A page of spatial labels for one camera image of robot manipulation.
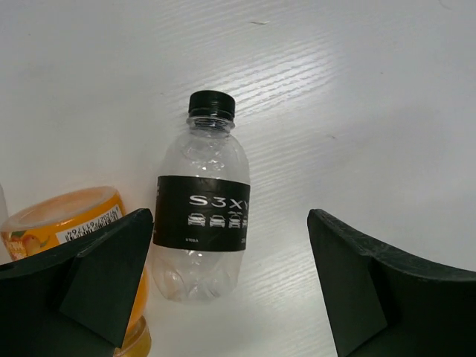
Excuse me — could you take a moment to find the orange juice bottle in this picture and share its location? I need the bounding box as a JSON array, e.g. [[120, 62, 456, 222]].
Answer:
[[1, 186, 152, 356]]

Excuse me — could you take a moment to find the clear bottle red cap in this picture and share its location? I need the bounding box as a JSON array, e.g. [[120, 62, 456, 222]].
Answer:
[[0, 185, 8, 225]]

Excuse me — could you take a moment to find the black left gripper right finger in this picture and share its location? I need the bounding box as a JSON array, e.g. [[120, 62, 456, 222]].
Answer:
[[307, 209, 475, 356]]

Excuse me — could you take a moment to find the black label small bottle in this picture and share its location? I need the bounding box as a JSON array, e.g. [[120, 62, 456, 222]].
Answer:
[[152, 90, 251, 303]]

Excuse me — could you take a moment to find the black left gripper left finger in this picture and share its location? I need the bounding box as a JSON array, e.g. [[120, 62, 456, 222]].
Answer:
[[1, 208, 153, 357]]

